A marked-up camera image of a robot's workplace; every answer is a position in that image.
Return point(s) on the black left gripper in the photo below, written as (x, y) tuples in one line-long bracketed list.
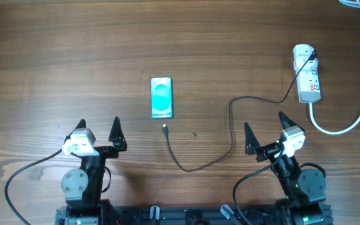
[(114, 136)]

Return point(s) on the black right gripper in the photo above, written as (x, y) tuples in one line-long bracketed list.
[(254, 146)]

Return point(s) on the white power strip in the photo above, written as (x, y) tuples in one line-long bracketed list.
[(308, 87)]

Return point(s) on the cyan screen smartphone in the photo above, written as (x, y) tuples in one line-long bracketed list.
[(161, 98)]

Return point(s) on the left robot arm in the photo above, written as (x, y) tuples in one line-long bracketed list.
[(83, 186)]

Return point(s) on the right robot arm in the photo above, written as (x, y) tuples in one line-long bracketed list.
[(303, 184)]

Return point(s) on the white charger plug adapter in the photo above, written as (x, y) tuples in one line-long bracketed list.
[(305, 62)]

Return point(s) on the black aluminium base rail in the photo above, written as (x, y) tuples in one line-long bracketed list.
[(255, 214)]

